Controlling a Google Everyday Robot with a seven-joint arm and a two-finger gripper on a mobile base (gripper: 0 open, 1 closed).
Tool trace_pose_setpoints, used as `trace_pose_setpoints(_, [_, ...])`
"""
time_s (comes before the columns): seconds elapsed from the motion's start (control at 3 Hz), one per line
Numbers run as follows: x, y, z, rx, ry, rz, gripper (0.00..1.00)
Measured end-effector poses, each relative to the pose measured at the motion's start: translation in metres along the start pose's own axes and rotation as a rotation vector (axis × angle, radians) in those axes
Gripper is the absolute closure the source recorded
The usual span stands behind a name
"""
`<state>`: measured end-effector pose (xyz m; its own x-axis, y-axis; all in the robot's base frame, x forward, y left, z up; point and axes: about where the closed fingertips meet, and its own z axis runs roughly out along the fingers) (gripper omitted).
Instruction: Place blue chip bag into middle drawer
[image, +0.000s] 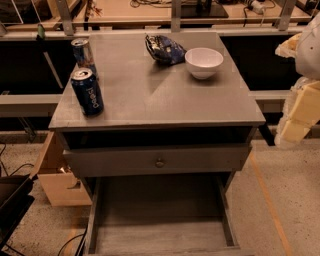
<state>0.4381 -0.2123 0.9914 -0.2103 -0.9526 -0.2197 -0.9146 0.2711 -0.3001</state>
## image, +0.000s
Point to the grey wooden drawer cabinet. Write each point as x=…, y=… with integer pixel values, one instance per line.
x=148, y=105

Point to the grey top drawer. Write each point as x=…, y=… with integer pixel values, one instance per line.
x=102, y=162

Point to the light wooden box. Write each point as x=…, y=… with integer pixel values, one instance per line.
x=60, y=185

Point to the blue pepsi can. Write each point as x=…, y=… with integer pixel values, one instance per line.
x=87, y=90

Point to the silver blue energy drink can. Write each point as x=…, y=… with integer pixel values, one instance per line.
x=83, y=54

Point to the open grey middle drawer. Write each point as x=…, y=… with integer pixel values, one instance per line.
x=161, y=215

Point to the black case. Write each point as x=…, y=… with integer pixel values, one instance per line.
x=15, y=200

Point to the white bowl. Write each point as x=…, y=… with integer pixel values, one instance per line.
x=203, y=63

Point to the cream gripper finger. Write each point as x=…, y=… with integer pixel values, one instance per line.
x=290, y=47
x=301, y=111

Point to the round metal drawer knob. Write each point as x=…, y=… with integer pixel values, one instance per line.
x=160, y=163

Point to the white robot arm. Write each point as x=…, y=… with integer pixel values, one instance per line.
x=307, y=63

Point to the blue chip bag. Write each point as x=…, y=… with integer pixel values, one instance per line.
x=164, y=50

